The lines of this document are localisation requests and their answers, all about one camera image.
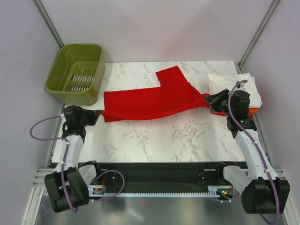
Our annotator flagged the right aluminium frame post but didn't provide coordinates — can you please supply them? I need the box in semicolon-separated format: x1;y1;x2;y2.
235;0;281;73

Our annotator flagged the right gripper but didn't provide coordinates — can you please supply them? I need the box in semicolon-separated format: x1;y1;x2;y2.
203;89;235;117

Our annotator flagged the olive green plastic basket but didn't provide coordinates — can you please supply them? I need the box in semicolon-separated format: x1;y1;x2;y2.
45;44;105;106

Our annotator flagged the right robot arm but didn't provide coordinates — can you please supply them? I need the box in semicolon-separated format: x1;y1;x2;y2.
204;89;290;214

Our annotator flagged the aluminium frame post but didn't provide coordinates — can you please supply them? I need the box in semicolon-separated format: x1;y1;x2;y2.
32;0;64;48
235;0;281;73

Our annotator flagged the folded red t-shirt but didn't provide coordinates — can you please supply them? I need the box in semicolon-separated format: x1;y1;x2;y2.
210;110;254;118

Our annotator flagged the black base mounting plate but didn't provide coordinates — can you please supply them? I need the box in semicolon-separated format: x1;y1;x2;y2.
92;161;247;194

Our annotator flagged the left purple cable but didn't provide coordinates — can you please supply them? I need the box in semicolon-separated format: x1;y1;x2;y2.
30;114;125;214

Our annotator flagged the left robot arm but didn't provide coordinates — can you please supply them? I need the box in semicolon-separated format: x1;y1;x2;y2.
45;105;103;213

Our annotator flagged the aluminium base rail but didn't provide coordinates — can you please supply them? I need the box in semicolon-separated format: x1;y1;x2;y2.
33;168;53;188

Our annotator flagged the folded white t-shirt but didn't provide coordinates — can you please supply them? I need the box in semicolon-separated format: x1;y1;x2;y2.
207;73;262;108

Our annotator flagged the red t-shirt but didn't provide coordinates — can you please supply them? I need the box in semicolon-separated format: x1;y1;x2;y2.
102;66;209;122
210;110;254;118

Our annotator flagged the white slotted cable duct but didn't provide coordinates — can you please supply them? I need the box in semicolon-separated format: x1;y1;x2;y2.
88;185;220;198

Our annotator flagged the left aluminium frame post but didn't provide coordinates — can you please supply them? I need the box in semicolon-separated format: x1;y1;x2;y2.
32;0;64;48

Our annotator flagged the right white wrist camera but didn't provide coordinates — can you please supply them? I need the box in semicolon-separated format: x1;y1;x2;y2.
236;81;246;91

